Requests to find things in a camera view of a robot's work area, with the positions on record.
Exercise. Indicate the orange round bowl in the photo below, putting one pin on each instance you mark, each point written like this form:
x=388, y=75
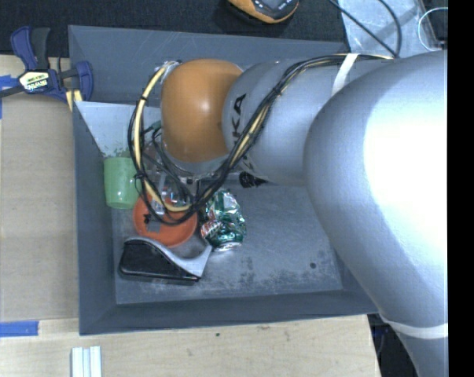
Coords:
x=173, y=232

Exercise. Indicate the green plastic cup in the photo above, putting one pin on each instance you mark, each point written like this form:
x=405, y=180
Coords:
x=118, y=183

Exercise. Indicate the crushed green drink can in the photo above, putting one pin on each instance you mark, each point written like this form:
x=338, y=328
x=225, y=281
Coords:
x=225, y=226

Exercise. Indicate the black and grey flat case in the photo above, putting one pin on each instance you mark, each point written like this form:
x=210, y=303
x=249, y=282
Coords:
x=150, y=261

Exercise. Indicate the grey metal bin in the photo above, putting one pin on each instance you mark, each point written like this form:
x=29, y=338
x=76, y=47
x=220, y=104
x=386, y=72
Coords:
x=276, y=249

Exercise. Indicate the pale wood flat board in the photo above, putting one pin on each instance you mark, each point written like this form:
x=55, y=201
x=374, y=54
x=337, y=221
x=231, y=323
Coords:
x=36, y=210

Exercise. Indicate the black cylinder on white bracket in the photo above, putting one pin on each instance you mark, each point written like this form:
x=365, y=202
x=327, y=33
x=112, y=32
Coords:
x=249, y=180

